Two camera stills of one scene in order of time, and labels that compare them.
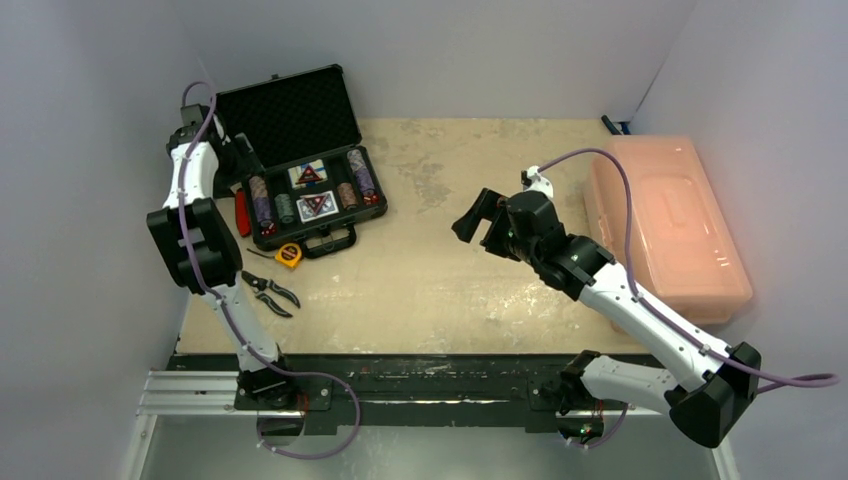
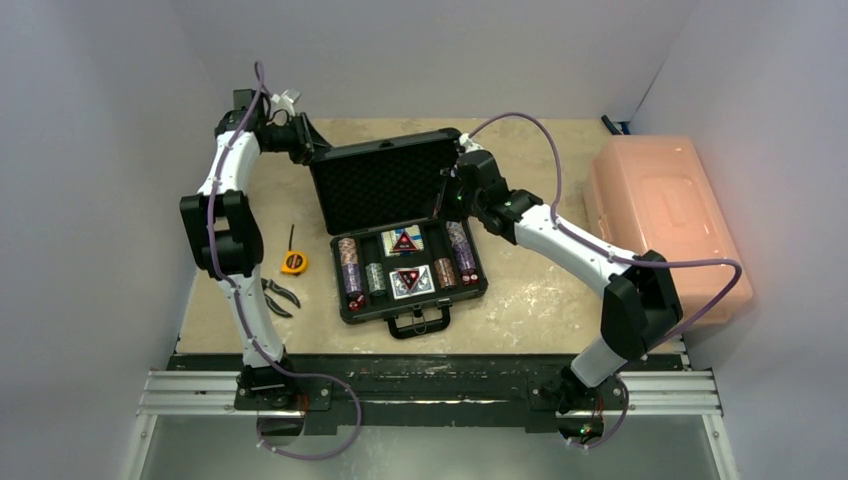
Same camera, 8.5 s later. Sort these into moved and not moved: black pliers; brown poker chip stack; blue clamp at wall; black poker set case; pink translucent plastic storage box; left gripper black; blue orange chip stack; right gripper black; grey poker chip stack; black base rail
Moved: left gripper black; grey poker chip stack; right gripper black; brown poker chip stack; black poker set case; blue orange chip stack
Not moved: black pliers; blue clamp at wall; black base rail; pink translucent plastic storage box
